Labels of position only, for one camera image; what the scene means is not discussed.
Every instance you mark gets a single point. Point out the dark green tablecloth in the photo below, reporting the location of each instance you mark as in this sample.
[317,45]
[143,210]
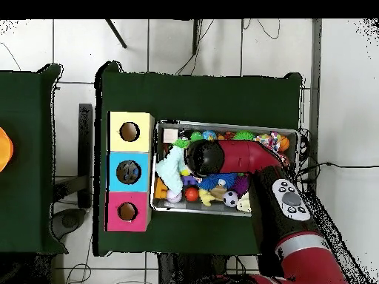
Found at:
[192,97]
[23,207]

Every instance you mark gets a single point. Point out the large polka dot cloth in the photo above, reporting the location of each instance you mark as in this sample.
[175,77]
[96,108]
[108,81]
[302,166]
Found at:
[271,140]

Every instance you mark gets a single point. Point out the small wooden block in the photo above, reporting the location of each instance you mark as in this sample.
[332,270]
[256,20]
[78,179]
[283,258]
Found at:
[170,135]

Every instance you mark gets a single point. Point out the small soccer ball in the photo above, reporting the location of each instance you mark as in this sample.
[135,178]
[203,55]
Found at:
[230,198]

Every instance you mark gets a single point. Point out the red orange ball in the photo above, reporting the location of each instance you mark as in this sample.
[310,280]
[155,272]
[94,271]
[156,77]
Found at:
[191,194]

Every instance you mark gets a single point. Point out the pale yellow knitted cloth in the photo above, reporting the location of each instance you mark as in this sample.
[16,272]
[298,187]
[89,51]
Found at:
[244,204]

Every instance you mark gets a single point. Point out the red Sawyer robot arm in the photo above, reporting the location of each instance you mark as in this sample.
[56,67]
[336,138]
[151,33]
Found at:
[251,156]

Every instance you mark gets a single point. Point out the green spiky ball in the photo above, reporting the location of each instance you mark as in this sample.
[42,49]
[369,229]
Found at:
[244,135]

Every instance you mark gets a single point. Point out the globe print ball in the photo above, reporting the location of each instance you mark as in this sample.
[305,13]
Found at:
[209,135]

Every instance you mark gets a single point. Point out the black tripod leg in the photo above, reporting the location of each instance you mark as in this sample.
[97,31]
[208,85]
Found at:
[195,35]
[116,33]

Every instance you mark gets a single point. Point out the blue spiky ball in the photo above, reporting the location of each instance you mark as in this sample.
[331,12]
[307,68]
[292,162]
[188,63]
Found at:
[208,182]

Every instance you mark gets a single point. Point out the orange plastic object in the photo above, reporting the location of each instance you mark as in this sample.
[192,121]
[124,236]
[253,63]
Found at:
[5,151]

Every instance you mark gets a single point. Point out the mint green knitted cloth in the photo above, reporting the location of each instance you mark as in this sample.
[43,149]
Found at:
[171,168]

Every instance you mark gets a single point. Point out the grey plastic foot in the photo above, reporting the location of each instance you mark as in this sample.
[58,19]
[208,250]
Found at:
[69,220]

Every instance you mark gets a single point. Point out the wooden box with three holes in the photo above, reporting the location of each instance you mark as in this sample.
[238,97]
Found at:
[143,143]

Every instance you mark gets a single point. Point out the purple knobbly ball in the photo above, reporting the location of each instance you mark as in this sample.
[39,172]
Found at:
[241,185]

